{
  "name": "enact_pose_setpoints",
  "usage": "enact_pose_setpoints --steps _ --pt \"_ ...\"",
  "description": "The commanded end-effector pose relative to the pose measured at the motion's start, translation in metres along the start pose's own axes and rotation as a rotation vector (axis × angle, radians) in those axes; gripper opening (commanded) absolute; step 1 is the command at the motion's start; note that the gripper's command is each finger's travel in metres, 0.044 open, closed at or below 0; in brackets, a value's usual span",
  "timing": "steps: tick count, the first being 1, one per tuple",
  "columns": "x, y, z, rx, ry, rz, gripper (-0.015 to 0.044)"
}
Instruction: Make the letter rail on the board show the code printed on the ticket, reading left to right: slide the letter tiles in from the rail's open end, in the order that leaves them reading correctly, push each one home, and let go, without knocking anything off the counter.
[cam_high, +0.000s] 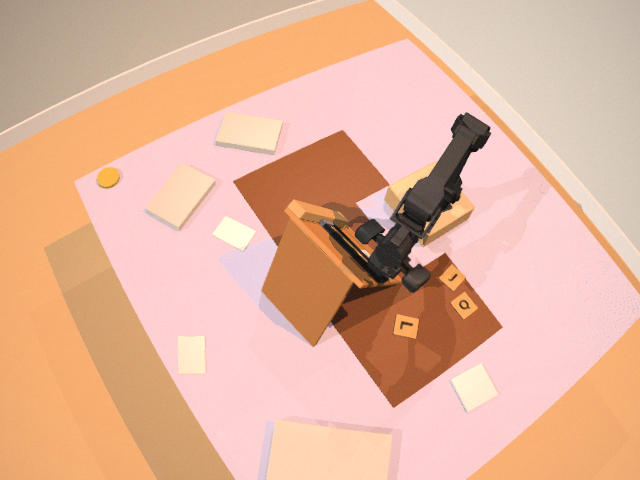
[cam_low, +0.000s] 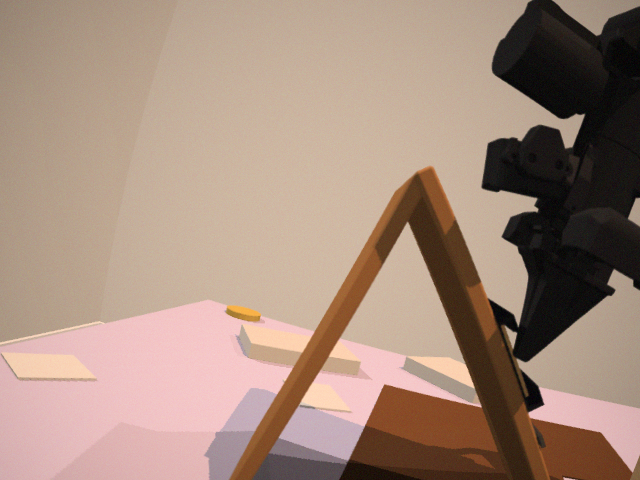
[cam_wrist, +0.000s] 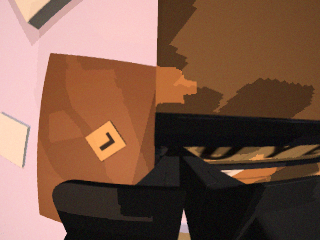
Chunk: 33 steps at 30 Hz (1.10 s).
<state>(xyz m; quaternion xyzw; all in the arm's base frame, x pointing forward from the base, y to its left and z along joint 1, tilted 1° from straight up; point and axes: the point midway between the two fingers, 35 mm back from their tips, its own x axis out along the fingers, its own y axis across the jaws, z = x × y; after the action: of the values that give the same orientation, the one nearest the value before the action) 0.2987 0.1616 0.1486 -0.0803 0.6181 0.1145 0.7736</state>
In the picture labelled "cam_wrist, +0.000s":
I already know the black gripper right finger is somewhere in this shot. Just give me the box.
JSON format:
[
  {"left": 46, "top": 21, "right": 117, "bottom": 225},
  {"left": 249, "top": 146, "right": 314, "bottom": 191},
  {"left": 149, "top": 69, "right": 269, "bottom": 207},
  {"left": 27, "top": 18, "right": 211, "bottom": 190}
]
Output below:
[{"left": 176, "top": 145, "right": 320, "bottom": 240}]

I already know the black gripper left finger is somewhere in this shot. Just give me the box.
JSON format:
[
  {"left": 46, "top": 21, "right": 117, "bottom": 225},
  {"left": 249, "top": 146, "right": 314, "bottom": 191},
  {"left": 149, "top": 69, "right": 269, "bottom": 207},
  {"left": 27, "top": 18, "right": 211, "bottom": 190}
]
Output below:
[{"left": 52, "top": 147, "right": 187, "bottom": 240}]

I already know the white paper ticket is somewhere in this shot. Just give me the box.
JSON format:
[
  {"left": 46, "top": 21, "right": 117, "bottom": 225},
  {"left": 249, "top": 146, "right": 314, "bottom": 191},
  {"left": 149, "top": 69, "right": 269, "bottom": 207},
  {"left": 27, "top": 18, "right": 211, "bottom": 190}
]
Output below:
[{"left": 221, "top": 169, "right": 241, "bottom": 176}]

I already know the orange letter tile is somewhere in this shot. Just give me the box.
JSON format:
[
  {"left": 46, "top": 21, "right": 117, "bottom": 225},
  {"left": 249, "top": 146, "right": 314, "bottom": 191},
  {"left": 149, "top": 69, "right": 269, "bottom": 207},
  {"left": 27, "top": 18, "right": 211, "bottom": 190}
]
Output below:
[
  {"left": 184, "top": 147, "right": 259, "bottom": 164},
  {"left": 85, "top": 121, "right": 125, "bottom": 161}
]

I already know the peach flat rectangular slab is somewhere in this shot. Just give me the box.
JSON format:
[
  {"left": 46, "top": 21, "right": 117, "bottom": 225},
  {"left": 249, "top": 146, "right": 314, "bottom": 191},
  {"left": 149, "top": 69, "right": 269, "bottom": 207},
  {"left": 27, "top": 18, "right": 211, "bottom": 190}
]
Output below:
[{"left": 15, "top": 0, "right": 71, "bottom": 29}]

